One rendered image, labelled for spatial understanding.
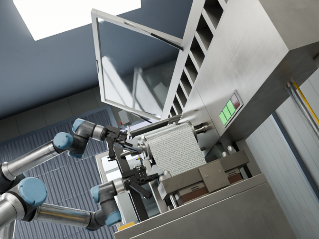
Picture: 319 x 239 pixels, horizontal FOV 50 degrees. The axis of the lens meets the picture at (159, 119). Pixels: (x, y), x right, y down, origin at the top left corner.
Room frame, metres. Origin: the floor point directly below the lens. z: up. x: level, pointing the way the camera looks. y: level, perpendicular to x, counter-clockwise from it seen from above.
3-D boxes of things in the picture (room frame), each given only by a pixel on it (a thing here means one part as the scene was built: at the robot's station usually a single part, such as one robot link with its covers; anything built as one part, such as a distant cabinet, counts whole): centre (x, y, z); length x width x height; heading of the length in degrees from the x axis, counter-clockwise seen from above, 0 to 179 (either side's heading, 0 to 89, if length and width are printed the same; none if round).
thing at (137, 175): (1.63, 0.22, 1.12); 0.12 x 0.08 x 0.09; 104
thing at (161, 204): (1.74, 0.17, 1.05); 0.06 x 0.05 x 0.31; 104
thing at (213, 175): (1.49, -0.12, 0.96); 0.10 x 0.03 x 0.11; 104
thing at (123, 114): (2.26, 0.23, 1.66); 0.07 x 0.07 x 0.10; 89
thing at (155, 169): (1.64, 0.11, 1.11); 0.09 x 0.03 x 0.06; 103
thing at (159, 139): (1.87, 0.03, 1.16); 0.39 x 0.23 x 0.51; 14
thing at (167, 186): (1.58, -0.08, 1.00); 0.40 x 0.16 x 0.06; 104
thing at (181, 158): (1.68, -0.01, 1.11); 0.23 x 0.01 x 0.18; 104
